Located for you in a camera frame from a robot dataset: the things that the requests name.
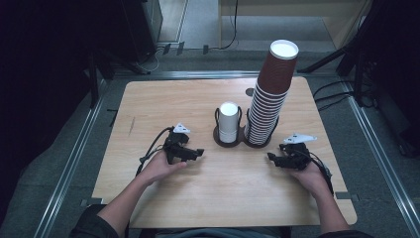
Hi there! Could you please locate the grey table bracket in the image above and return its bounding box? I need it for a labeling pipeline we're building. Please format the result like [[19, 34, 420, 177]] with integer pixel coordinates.
[[79, 196, 104, 208], [334, 190, 361, 203]]

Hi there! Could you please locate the person's right hand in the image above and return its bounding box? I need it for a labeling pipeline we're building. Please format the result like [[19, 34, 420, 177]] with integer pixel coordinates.
[[289, 161, 330, 200]]

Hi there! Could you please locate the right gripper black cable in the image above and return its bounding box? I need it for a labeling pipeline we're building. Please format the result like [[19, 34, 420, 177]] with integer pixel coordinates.
[[296, 148, 335, 196]]

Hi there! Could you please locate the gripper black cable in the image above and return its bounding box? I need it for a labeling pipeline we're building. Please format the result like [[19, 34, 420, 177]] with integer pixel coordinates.
[[135, 126, 175, 177], [296, 148, 335, 196]]

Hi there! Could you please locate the black metal stand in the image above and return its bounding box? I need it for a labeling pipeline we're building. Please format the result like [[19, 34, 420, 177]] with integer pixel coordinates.
[[86, 49, 152, 109]]

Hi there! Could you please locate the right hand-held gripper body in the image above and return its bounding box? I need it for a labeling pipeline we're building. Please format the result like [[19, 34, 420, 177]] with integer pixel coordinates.
[[278, 133, 318, 172]]

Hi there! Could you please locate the white floor cable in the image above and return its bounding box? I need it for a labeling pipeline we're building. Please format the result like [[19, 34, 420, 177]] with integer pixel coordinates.
[[138, 46, 166, 74]]

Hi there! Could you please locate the black wire cup holder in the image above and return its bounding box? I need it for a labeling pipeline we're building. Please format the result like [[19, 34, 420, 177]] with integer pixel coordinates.
[[212, 106, 280, 149]]

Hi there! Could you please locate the stack of brown ribbed cups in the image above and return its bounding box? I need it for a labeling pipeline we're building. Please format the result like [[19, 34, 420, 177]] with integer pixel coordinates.
[[243, 39, 300, 149]]

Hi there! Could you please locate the black hanging cable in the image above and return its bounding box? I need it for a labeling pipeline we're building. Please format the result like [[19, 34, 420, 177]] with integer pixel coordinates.
[[220, 0, 240, 52]]

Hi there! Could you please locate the person's left hand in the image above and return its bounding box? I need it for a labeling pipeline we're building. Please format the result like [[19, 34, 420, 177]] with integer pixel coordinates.
[[139, 150, 188, 186]]

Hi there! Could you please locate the black cabinet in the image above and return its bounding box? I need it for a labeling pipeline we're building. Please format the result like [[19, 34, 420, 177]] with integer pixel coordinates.
[[121, 0, 163, 64]]

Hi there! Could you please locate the black floor cable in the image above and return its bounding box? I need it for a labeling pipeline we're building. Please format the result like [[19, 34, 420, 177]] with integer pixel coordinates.
[[311, 78, 357, 112]]

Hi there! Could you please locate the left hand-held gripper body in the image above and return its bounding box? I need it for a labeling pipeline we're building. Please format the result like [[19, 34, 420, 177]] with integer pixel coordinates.
[[163, 122, 192, 166]]

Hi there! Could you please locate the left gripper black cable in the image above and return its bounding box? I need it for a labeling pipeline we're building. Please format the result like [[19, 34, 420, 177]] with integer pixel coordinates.
[[135, 126, 175, 177]]

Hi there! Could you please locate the metal floor rail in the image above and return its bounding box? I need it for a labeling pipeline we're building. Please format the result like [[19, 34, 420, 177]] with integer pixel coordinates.
[[32, 78, 111, 238], [342, 79, 420, 238], [111, 69, 345, 80]]

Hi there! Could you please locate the light wooden furniture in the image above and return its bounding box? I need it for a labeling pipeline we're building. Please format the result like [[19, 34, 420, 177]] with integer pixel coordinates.
[[217, 0, 374, 51]]

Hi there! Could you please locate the black tripod stand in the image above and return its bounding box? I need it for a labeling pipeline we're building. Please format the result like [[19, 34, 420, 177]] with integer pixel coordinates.
[[296, 0, 420, 110]]

